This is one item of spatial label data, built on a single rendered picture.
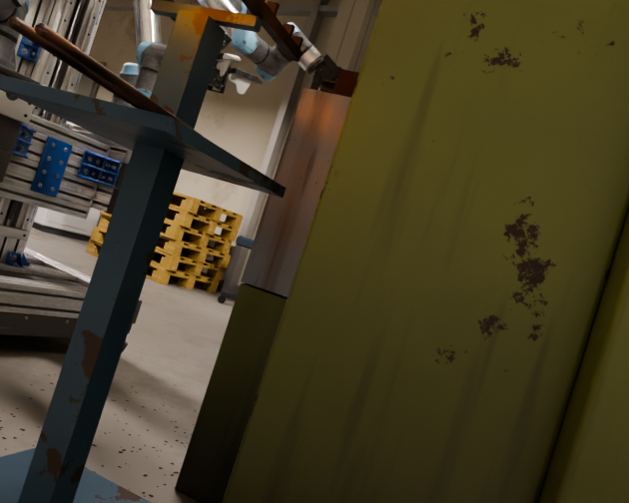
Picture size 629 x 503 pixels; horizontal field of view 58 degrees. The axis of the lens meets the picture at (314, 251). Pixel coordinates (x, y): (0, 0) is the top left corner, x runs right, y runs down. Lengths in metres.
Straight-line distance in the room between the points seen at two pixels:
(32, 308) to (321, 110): 1.14
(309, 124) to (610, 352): 0.76
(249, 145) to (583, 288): 5.17
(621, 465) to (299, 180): 0.78
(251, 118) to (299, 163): 4.75
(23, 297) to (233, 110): 4.52
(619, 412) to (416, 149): 0.45
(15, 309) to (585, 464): 1.60
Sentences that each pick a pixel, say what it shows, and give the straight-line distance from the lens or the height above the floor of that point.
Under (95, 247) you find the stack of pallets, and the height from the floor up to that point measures 0.08.
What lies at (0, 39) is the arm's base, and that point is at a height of 0.89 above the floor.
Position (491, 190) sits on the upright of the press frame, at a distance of 0.88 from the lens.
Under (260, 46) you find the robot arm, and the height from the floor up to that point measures 1.15.
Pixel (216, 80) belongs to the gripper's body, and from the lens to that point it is 1.61.
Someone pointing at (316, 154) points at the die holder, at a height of 0.78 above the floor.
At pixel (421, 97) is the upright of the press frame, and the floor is 0.86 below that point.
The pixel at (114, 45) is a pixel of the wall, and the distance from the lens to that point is 8.07.
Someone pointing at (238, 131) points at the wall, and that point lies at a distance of 6.02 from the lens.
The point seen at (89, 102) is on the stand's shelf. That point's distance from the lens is 0.83.
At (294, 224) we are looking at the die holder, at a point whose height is 0.62.
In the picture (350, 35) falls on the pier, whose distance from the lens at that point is 5.44.
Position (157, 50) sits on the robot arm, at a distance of 1.72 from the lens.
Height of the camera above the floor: 0.56
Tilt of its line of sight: 1 degrees up
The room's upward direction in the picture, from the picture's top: 18 degrees clockwise
